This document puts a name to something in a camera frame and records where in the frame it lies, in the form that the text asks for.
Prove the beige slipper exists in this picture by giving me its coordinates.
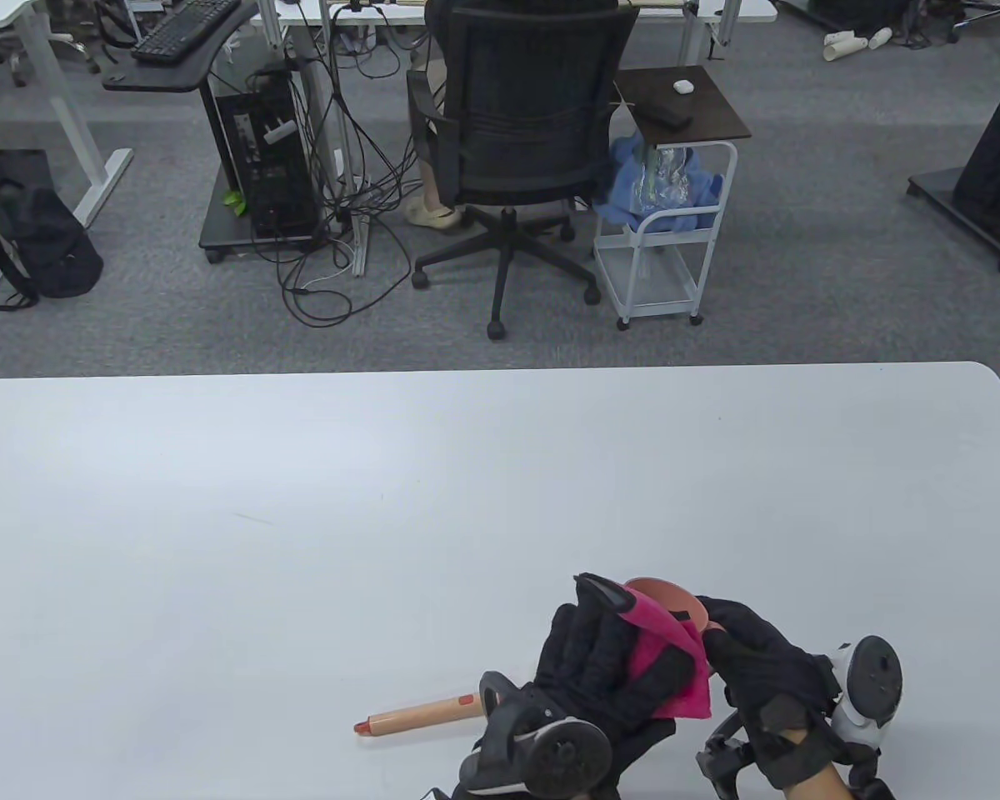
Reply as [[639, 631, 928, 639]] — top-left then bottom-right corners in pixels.
[[406, 200, 466, 230]]

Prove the pink water cup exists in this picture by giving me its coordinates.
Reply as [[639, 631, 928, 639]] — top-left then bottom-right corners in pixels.
[[625, 577, 722, 634]]

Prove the black and white hand tracker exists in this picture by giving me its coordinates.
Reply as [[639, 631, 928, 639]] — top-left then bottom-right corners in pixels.
[[696, 635, 903, 800]]

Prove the blue cloth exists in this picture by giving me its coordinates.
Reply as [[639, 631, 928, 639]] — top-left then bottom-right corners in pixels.
[[596, 133, 724, 234]]

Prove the black backpack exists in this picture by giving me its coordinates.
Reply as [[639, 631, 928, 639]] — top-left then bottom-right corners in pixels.
[[0, 150, 105, 323]]

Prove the white power strip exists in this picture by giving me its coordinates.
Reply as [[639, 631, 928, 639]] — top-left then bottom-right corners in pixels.
[[350, 208, 373, 278]]

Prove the black computer tower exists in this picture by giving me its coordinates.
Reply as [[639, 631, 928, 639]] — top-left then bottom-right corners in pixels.
[[200, 71, 318, 243]]

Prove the black keyboard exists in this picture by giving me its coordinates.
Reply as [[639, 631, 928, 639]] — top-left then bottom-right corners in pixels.
[[131, 0, 243, 66]]

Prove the person's right hand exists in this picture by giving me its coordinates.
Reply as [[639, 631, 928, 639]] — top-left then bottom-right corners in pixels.
[[696, 596, 843, 788]]

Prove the black mesh office chair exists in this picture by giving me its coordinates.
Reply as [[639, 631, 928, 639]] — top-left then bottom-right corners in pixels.
[[408, 0, 641, 341]]

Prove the white desk with white legs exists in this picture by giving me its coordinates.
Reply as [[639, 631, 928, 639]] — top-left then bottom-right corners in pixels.
[[0, 0, 134, 293]]

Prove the person's left hand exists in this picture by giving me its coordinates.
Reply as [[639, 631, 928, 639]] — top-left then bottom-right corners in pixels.
[[433, 573, 701, 800]]

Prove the long white desk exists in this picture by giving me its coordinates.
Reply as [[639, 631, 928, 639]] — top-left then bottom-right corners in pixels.
[[271, 0, 778, 63]]

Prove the wooden handled sponge cup brush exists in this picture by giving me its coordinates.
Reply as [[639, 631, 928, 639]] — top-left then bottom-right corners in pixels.
[[352, 692, 488, 738]]

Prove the black keyboard shelf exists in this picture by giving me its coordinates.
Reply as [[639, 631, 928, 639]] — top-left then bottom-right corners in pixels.
[[102, 0, 261, 93]]

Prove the black wheeled base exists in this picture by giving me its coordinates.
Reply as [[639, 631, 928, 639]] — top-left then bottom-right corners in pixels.
[[198, 167, 328, 266]]

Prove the bundle of black cables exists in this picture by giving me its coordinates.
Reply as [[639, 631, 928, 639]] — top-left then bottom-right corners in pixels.
[[250, 0, 413, 328]]

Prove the white cart with dark top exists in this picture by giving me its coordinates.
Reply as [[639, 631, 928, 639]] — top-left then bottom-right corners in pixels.
[[592, 65, 753, 332]]

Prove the pink cloth with black edge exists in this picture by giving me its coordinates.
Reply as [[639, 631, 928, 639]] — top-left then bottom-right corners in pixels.
[[617, 583, 713, 719]]

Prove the clear plastic bag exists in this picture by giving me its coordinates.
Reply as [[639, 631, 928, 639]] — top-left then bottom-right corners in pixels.
[[646, 146, 701, 209]]

